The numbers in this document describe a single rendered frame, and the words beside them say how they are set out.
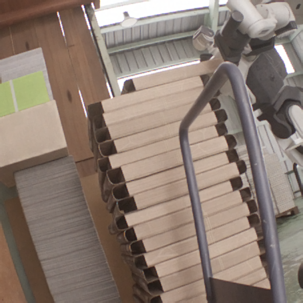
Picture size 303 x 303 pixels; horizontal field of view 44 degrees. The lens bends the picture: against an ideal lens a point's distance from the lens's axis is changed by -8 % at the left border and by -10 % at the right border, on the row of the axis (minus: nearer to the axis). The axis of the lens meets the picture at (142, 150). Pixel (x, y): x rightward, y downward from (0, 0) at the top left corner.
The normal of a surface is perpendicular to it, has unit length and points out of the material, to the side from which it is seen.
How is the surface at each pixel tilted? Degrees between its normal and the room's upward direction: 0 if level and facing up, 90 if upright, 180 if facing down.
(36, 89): 90
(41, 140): 91
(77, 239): 90
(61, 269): 90
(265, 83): 105
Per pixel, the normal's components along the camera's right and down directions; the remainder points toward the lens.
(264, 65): 0.40, -0.05
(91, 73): 0.12, -0.24
